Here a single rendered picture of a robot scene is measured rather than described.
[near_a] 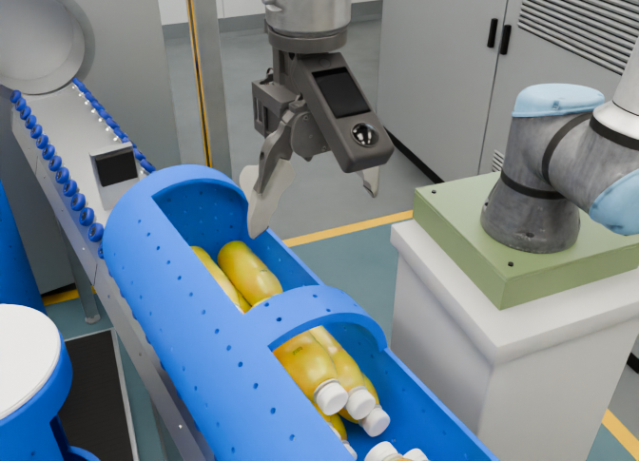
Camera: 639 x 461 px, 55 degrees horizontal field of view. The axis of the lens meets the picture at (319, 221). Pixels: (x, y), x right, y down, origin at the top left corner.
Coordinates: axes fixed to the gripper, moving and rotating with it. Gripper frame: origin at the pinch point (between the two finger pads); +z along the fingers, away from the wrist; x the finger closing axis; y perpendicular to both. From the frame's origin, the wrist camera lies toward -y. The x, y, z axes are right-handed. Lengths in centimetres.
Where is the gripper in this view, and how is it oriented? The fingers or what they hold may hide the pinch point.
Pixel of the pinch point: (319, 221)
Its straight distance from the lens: 64.9
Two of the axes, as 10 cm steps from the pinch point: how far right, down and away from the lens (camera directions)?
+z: 0.0, 8.2, 5.7
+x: -8.5, 3.0, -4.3
